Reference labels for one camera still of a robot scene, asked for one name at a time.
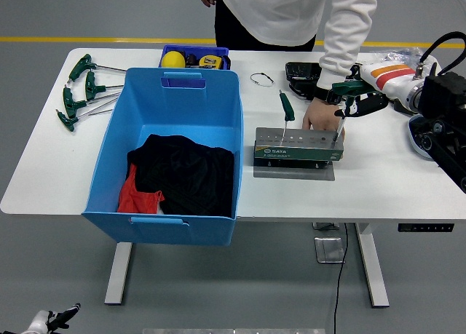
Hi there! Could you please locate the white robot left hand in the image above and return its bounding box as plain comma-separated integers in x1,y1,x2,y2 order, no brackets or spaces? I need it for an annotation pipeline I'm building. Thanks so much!
27,303,82,334

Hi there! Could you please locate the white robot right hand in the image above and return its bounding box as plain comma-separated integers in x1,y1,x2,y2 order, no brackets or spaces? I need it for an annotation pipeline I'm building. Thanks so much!
333,62,420,118

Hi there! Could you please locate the person's left hand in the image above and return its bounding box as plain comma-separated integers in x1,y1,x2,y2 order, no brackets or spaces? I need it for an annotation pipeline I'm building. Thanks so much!
301,98,343,132

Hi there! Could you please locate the large green T-handle hex wrench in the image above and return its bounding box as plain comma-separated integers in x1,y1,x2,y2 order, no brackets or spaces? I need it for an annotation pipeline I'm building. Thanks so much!
331,79,376,143

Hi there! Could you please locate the small green T-handle hex wrench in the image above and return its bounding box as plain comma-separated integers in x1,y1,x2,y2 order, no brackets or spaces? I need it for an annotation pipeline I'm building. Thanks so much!
278,89,296,141

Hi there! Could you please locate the grey metal wrench rack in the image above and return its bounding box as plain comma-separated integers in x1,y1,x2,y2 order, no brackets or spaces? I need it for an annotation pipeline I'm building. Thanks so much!
253,127,345,182

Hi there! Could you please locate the black wristwatch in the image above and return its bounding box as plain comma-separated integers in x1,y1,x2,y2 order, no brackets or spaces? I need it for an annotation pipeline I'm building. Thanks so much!
315,85,332,104

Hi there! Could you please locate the clear plastic parts bag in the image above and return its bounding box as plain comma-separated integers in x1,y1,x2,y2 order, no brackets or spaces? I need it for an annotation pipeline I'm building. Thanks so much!
374,47,425,68

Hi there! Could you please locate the black electronic device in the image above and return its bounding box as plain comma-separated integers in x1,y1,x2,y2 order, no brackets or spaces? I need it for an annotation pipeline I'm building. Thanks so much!
285,61,323,101

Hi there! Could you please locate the small dark blue tray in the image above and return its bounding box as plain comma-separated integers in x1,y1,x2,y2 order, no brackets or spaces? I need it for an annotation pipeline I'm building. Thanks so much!
159,44,231,71

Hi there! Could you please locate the light blue oval tray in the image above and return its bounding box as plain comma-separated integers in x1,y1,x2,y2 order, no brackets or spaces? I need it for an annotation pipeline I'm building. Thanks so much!
407,114,436,161

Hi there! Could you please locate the yellow tape measure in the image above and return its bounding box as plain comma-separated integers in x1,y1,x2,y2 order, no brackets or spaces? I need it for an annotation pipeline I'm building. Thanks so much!
198,54,224,70

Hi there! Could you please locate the yellow ball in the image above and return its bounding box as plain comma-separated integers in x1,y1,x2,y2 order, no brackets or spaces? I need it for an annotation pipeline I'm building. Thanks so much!
161,50,186,70

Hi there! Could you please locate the person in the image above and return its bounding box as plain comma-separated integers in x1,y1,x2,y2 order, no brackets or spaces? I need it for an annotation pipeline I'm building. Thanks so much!
199,0,387,143

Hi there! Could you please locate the white table leg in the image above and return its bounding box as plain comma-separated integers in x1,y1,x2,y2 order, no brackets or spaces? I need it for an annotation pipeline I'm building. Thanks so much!
355,223,390,309
104,241,134,306

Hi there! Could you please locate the yellow floor tape line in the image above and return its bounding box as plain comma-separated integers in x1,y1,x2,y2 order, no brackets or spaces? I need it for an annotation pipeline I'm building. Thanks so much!
0,36,466,49

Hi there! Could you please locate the large blue plastic bin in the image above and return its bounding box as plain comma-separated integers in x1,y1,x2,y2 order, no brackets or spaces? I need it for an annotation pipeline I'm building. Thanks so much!
82,67,244,247

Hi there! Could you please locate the metal floor plate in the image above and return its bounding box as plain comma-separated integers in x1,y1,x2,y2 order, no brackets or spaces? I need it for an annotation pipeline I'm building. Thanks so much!
313,236,346,264

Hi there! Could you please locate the black cloth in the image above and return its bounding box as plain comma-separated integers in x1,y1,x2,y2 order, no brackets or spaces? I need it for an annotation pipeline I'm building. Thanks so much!
127,133,236,218

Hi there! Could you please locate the black table control panel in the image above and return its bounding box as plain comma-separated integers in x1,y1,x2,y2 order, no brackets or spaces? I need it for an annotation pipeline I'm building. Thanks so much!
397,223,455,233

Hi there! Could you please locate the red cloth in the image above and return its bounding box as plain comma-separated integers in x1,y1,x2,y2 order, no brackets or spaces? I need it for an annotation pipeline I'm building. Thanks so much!
116,162,165,215

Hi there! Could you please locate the thin wire loop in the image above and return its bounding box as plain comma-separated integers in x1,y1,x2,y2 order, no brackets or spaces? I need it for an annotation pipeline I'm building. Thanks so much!
250,71,275,88

